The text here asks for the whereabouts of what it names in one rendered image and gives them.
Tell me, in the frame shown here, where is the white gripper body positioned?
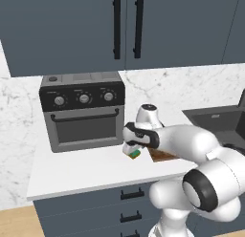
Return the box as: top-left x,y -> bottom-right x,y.
122,143 -> 138,157

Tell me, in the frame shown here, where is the green and yellow sponge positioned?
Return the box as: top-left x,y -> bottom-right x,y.
128,148 -> 143,161

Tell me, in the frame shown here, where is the brown wooden cutting board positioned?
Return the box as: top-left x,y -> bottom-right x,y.
146,146 -> 180,163

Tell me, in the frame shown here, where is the grey toaster oven door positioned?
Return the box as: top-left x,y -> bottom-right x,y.
43,106 -> 125,153

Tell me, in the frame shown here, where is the silver toaster oven knob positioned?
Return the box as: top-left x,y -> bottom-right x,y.
54,96 -> 67,108
102,91 -> 115,103
78,93 -> 91,105

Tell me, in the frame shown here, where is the dark grey drawer front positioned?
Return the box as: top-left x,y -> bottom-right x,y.
42,222 -> 155,237
36,201 -> 165,237
33,181 -> 161,220

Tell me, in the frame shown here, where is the grey and black toaster oven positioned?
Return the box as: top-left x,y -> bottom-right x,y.
38,71 -> 126,154

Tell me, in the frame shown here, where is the dark grey sink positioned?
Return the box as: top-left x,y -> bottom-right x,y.
181,103 -> 245,150

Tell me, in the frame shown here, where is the dark grey base cupboard door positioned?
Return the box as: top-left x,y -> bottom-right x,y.
186,201 -> 245,237

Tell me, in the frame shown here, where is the wide dark grey cupboard door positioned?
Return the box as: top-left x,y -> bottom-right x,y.
0,0 -> 128,78

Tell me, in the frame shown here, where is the narrow dark grey cupboard door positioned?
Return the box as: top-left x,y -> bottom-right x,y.
221,0 -> 245,65

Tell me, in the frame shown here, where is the short black drawer handle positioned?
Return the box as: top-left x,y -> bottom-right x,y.
119,210 -> 144,224
120,229 -> 142,237
120,187 -> 145,201

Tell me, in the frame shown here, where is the black toaster oven door handle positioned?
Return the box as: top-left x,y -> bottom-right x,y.
50,108 -> 121,123

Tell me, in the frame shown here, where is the long black cupboard handle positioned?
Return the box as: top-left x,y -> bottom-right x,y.
132,0 -> 145,59
112,0 -> 123,60

